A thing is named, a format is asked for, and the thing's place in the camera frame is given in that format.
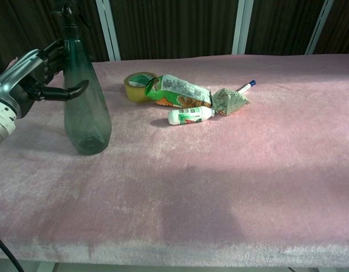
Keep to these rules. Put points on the folded printed paper wrapper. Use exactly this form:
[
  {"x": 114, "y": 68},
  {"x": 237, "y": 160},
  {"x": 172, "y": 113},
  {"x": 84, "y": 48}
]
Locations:
[{"x": 229, "y": 102}]

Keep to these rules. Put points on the dark pleated curtain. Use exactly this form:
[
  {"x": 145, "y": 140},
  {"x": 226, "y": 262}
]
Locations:
[{"x": 174, "y": 25}]

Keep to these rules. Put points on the white marker with blue cap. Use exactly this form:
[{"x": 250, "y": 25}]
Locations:
[{"x": 246, "y": 86}]

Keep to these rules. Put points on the green snack bag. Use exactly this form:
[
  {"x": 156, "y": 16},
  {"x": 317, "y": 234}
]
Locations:
[{"x": 177, "y": 92}]

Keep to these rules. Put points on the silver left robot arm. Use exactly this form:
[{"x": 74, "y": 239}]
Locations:
[{"x": 0, "y": 124}]

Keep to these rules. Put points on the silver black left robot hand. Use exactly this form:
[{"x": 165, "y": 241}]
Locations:
[{"x": 30, "y": 79}]

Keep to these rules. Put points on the green transparent spray bottle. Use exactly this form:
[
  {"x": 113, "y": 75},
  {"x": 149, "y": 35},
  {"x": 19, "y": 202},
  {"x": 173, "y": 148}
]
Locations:
[{"x": 85, "y": 107}]

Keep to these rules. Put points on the small white plastic bottle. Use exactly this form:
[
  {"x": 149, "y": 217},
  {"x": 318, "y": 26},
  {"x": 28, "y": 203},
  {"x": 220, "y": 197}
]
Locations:
[{"x": 190, "y": 115}]

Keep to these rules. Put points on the yellow packing tape roll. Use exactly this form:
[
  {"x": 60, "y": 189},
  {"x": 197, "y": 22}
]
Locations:
[{"x": 137, "y": 86}]

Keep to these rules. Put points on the pink fleece table cloth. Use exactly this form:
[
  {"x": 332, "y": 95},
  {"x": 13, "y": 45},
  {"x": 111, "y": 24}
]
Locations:
[{"x": 219, "y": 184}]

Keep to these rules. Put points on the white metal frame post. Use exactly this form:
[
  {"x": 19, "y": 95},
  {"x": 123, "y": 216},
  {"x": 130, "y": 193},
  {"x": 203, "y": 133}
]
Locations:
[
  {"x": 242, "y": 27},
  {"x": 319, "y": 27},
  {"x": 108, "y": 28}
]

